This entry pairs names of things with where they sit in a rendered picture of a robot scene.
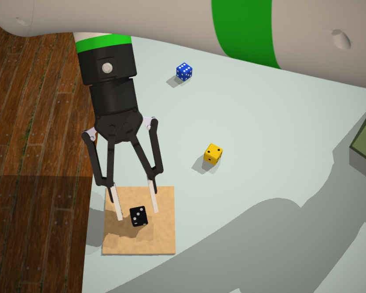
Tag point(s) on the yellow die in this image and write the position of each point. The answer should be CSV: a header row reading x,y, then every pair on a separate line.
x,y
213,154

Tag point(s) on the black die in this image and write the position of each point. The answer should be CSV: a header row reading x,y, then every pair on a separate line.
x,y
138,216

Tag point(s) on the blue die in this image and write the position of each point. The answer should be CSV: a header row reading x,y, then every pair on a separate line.
x,y
184,71

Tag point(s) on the tan square mat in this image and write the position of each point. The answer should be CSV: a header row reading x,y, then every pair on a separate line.
x,y
157,237

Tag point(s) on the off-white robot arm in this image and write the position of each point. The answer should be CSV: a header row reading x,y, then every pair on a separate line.
x,y
319,38

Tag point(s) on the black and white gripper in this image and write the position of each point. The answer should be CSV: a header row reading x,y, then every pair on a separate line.
x,y
117,119

